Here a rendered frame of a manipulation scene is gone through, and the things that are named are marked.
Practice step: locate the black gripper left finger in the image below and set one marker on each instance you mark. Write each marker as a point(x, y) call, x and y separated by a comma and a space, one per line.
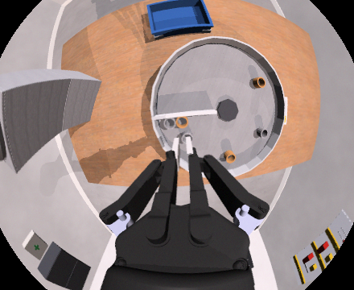
point(128, 208)

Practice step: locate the blue open-top crate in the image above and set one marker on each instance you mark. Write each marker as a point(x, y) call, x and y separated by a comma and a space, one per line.
point(180, 17)

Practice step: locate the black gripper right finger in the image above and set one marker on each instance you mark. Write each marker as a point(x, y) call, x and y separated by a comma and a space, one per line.
point(247, 211)

